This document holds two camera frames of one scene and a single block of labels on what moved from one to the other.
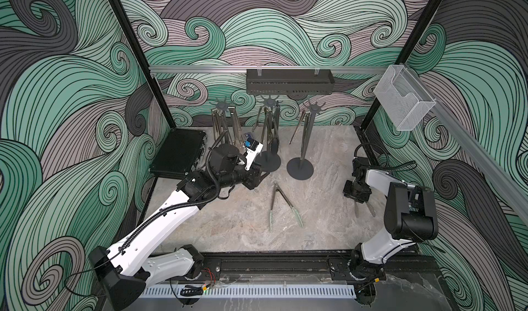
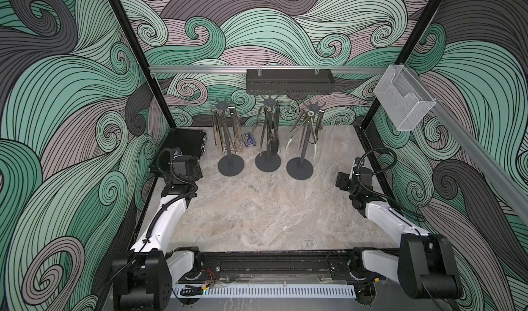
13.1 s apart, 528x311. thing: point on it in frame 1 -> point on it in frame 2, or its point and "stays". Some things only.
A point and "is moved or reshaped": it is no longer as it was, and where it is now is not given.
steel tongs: (268, 124) stays
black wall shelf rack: (289, 81) stays
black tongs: (274, 143) stays
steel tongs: (370, 208) is moved or reshaped
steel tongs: (258, 118) stays
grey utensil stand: (302, 168) stays
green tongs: (276, 186) -> (310, 114)
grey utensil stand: (268, 161) stays
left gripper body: (247, 178) -> (196, 173)
